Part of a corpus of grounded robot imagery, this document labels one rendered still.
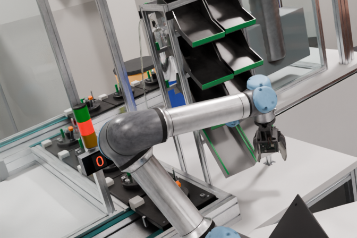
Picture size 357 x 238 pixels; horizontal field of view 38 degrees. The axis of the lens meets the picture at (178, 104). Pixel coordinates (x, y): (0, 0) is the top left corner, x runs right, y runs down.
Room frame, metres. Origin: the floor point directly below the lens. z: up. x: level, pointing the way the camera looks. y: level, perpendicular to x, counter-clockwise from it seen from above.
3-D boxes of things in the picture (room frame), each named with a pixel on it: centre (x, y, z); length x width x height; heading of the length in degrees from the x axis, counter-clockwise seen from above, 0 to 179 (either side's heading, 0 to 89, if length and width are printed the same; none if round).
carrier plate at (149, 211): (1.72, 0.11, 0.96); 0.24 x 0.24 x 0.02; 30
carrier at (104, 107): (3.02, 0.54, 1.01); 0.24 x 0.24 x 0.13; 30
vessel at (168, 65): (2.71, -0.01, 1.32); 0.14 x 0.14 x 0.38
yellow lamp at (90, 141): (1.73, 0.34, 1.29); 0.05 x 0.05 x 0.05
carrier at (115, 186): (1.94, 0.24, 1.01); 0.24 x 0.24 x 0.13; 30
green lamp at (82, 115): (1.73, 0.34, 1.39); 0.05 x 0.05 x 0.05
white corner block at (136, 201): (1.76, 0.25, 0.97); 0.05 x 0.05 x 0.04; 30
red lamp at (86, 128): (1.73, 0.34, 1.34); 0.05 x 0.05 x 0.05
